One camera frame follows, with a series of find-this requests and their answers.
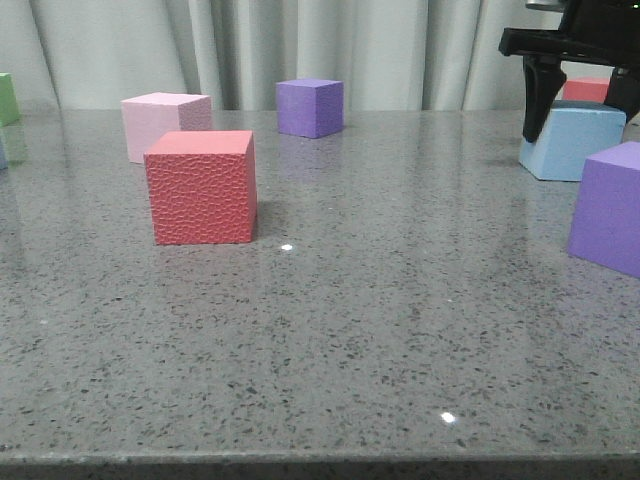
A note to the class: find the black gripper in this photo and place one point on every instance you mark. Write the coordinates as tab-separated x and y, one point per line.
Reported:
591	32

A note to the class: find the light blue foam cube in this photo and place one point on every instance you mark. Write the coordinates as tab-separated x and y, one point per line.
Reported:
572	131
3	155

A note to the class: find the far red foam cube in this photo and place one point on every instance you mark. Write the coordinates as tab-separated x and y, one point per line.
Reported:
592	89

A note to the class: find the near purple foam cube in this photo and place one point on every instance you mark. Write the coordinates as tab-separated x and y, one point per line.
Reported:
605	224

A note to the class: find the purple foam cube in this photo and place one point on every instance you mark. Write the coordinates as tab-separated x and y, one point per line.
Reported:
310	108
605	224

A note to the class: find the far purple foam cube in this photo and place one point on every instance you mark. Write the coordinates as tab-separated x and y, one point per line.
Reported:
310	108

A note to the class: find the textured red foam cube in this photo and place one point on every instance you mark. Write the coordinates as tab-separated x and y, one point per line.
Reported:
202	187

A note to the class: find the pink foam cube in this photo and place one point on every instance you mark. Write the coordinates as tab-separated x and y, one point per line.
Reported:
147	117

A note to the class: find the grey-green curtain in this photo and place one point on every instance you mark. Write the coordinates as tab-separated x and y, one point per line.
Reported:
390	55

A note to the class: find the green foam cube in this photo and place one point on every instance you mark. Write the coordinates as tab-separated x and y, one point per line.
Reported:
9	109

